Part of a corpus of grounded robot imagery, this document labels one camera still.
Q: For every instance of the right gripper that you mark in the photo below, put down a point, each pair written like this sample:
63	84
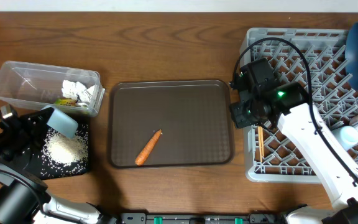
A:
238	117

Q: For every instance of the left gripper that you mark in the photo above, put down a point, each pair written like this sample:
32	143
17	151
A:
27	126

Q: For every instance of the wooden chopstick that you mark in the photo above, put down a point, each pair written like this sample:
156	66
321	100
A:
261	142
258	142

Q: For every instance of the light blue bowl with rice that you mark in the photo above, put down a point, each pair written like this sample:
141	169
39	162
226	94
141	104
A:
61	122

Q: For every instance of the green snack wrapper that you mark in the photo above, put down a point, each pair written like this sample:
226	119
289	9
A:
66	102

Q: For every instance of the white tissue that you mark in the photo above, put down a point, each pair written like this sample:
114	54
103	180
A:
86	95
71	90

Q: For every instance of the small light blue cup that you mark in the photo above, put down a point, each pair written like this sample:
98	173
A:
347	136

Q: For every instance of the orange carrot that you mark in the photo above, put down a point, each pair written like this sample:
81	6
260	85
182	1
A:
144	154

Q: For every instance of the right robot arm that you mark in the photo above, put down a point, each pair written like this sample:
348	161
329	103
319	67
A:
289	108

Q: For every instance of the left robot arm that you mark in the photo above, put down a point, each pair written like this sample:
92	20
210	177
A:
24	198

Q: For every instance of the grey dishwasher rack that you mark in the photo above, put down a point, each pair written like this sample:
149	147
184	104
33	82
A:
337	102

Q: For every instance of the clear plastic bin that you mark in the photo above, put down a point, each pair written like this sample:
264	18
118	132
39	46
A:
34	86

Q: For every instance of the black bin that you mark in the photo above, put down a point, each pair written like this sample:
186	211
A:
30	159

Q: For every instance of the pile of white rice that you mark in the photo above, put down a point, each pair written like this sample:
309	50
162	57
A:
65	157

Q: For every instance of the dark brown serving tray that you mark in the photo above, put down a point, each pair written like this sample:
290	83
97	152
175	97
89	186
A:
193	117

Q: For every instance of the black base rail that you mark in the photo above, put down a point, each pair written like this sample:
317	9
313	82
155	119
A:
253	218

